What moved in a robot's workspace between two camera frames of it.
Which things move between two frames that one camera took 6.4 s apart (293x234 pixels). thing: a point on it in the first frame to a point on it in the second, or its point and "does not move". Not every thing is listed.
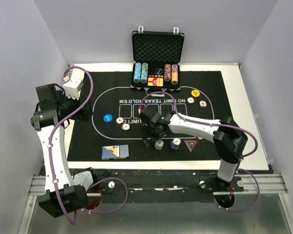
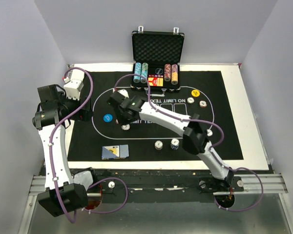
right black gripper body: x=154 y=133 to x=122 y=118
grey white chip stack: x=158 y=145 does not move
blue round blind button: x=107 y=118 does not move
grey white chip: x=190 y=100 does not move
